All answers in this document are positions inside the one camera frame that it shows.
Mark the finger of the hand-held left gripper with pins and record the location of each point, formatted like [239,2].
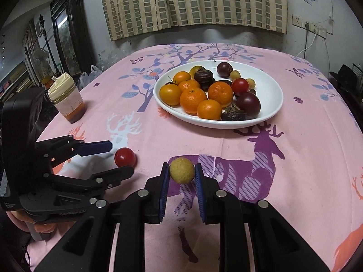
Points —
[113,175]
[96,147]

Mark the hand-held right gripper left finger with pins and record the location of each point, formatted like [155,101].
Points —
[164,194]

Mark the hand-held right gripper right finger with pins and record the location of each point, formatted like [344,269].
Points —
[200,194]

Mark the red cherry tomato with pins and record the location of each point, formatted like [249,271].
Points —
[124,157]
[240,86]

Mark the round yellow longan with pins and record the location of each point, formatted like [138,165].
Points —
[182,170]

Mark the orange mandarin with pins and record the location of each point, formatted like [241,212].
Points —
[192,101]
[220,94]
[209,110]
[189,84]

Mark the white round plate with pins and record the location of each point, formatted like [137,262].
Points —
[269,96]

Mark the jar with cream lid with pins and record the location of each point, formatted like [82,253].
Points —
[68,102]

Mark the cluttered storage shelf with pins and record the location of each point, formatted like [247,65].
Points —
[17,79]

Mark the orange capped bottle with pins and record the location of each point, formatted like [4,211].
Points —
[47,82]

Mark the clear plastic bag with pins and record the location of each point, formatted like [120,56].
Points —
[89,76]

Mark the white electric fan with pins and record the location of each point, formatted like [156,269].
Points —
[41,59]

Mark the dark brown water chestnut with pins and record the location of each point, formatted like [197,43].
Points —
[233,114]
[226,82]
[203,77]

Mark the black tripod stand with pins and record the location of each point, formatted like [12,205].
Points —
[46,45]

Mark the dark wooden framed cabinet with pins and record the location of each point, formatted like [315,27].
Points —
[71,28]

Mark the small yellow tomato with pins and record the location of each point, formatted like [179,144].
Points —
[250,83]
[234,75]

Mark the orange persimmon with dark calyx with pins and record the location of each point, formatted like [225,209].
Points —
[195,69]

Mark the small dark purple plum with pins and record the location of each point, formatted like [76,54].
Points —
[225,69]

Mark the striped checked curtain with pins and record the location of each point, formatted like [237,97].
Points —
[227,0]
[136,5]

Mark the black hat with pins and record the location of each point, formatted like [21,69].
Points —
[343,75]

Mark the white wall socket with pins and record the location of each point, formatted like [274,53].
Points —
[297,20]

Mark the wall power outlet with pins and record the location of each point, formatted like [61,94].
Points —
[319,29]

